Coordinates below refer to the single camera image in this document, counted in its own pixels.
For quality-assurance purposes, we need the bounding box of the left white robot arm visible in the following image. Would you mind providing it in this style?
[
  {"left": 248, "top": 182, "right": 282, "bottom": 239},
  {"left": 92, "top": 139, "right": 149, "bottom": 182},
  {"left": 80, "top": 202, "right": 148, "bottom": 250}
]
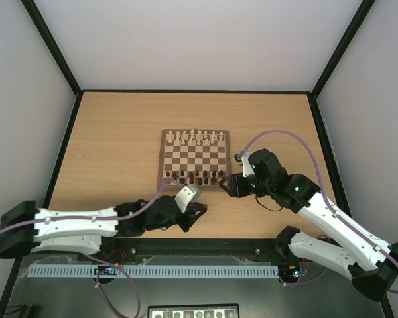
[{"left": 0, "top": 195, "right": 208, "bottom": 259}]

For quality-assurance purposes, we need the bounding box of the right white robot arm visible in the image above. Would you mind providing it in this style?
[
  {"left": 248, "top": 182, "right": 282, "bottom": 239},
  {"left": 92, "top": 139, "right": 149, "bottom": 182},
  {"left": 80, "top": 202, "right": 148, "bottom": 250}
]
[{"left": 219, "top": 173, "right": 398, "bottom": 302}]

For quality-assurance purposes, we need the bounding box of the wooden chess board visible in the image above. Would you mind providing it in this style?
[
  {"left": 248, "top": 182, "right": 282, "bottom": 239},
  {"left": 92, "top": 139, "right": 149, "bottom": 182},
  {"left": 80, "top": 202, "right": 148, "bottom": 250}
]
[{"left": 157, "top": 139, "right": 231, "bottom": 191}]

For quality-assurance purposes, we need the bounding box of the white chess pieces row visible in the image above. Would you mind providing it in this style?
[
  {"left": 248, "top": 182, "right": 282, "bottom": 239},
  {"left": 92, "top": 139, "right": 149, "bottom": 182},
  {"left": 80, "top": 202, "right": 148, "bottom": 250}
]
[{"left": 161, "top": 129, "right": 230, "bottom": 146}]

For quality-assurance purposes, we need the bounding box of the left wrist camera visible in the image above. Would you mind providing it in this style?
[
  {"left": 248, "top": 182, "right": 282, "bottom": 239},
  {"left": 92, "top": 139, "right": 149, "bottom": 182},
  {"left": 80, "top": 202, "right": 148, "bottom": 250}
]
[{"left": 174, "top": 185, "right": 200, "bottom": 213}]

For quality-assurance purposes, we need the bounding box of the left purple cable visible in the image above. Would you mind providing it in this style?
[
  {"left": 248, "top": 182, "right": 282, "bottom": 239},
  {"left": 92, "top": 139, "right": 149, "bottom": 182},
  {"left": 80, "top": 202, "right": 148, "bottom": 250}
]
[{"left": 0, "top": 178, "right": 186, "bottom": 317}]

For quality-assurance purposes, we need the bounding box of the purple cable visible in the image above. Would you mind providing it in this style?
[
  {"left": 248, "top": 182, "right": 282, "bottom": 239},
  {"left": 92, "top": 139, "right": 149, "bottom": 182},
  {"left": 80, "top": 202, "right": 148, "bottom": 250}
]
[
  {"left": 241, "top": 129, "right": 398, "bottom": 295},
  {"left": 0, "top": 178, "right": 186, "bottom": 317}
]

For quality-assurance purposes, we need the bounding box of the black aluminium frame rail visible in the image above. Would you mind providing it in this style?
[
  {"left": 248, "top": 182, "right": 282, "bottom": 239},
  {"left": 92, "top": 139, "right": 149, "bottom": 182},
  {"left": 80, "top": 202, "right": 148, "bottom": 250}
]
[{"left": 19, "top": 237, "right": 372, "bottom": 264}]

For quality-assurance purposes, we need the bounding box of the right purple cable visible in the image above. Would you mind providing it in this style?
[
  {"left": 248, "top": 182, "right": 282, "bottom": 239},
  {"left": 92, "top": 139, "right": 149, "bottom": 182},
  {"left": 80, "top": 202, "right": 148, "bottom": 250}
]
[{"left": 241, "top": 129, "right": 398, "bottom": 295}]

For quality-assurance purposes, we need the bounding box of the white slotted cable duct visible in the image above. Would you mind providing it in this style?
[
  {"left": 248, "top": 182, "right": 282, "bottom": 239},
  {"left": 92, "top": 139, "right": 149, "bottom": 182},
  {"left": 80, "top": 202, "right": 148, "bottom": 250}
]
[{"left": 27, "top": 264, "right": 279, "bottom": 279}]

